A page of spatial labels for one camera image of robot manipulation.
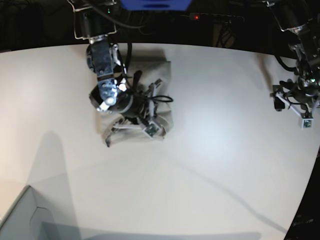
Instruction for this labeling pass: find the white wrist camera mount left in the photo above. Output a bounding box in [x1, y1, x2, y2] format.
[270, 85, 320, 130]

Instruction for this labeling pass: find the white cardboard box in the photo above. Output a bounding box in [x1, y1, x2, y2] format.
[0, 185, 82, 240]

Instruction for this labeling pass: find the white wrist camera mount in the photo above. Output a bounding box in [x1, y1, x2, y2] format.
[109, 78, 166, 138]
[270, 85, 320, 130]

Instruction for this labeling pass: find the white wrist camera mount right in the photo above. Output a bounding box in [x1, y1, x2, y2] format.
[109, 78, 166, 138]

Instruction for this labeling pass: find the beige grey t-shirt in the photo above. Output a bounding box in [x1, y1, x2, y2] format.
[97, 57, 173, 148]

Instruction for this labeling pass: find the blue plastic bin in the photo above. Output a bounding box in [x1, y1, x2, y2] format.
[120, 0, 192, 11]

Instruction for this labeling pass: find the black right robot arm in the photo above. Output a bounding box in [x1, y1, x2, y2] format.
[68, 0, 146, 121]

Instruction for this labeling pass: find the black power strip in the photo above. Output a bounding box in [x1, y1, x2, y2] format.
[188, 12, 245, 24]

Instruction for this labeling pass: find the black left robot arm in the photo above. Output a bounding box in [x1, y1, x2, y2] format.
[265, 0, 320, 105]

